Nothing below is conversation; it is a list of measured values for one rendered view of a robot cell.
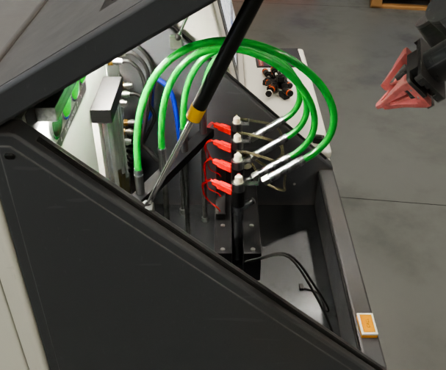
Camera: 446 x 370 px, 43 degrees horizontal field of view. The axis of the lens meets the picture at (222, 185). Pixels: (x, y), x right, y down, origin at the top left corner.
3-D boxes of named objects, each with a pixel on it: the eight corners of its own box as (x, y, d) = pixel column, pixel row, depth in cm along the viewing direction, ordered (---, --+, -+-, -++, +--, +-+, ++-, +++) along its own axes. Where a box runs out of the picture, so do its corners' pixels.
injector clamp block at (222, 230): (259, 302, 128) (261, 252, 119) (214, 302, 128) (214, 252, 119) (253, 208, 155) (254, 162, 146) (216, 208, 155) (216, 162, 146)
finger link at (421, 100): (369, 103, 94) (417, 75, 88) (370, 76, 99) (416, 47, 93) (394, 127, 97) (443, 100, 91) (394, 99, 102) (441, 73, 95)
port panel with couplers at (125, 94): (131, 165, 133) (117, 38, 115) (117, 165, 133) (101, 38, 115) (138, 136, 144) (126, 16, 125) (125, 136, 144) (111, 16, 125)
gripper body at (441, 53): (411, 81, 89) (453, 56, 84) (411, 42, 95) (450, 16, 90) (436, 105, 91) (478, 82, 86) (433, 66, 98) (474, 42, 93)
